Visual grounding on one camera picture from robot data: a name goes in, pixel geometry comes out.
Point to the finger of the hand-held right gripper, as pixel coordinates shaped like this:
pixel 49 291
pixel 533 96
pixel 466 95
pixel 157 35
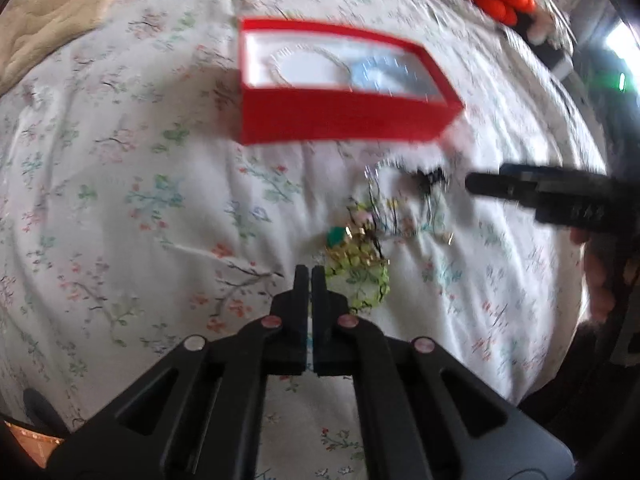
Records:
pixel 525 185

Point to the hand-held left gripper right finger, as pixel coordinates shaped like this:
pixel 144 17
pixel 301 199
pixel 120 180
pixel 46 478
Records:
pixel 318 280

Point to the grey white box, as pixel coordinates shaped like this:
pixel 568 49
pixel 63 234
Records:
pixel 557 62

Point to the person's right hand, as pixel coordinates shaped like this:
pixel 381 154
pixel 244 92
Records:
pixel 600 280

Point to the beige quilted blanket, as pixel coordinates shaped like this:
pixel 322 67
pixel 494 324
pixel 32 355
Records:
pixel 45 25

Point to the floral bed sheet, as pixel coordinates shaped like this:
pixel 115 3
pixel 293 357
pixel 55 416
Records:
pixel 150 210

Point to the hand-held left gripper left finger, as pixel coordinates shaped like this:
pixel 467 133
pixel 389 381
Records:
pixel 300 280

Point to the red jewelry box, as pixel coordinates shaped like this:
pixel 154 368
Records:
pixel 345 115

